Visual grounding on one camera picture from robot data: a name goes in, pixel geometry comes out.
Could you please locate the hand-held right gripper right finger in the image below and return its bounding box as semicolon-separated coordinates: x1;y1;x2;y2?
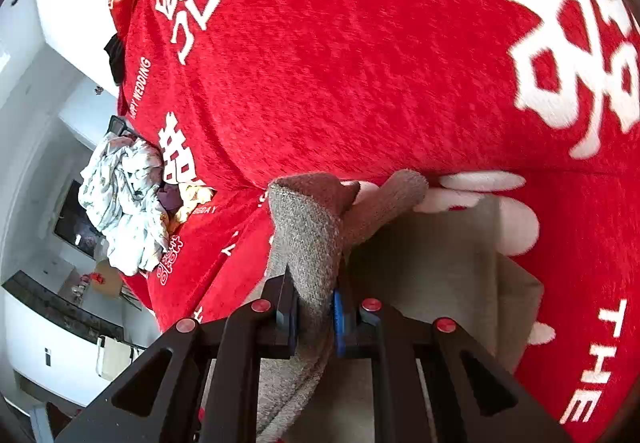
333;290;574;443

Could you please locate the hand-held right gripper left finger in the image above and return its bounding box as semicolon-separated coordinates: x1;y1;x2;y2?
54;274;300;443

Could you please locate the grey knit garment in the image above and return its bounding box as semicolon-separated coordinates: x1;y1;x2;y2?
255;169;546;443

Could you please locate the yellow patterned cloth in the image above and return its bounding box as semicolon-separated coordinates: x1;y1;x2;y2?
167;183;217;235

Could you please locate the purple cloth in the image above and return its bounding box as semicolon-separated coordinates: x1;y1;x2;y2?
157;184;185;214

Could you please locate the tan cardboard piece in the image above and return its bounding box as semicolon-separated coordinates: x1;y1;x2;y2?
94;260;125;300

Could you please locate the white patterned cloth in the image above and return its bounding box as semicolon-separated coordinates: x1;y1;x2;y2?
78;133;171;275

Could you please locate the dark countertop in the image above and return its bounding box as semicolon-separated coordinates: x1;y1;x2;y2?
1;270;126;345

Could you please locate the dark television screen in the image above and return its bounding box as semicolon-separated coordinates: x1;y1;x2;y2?
53;179;103;260

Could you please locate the red printed bed sheet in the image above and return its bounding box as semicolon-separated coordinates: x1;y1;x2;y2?
120;170;640;443

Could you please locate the black flat object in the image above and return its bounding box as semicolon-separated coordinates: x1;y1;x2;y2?
107;115;137;138

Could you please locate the red printed quilt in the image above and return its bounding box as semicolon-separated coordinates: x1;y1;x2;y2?
112;0;640;194

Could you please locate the dark cloth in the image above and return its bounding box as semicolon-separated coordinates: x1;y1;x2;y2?
103;33;127;86

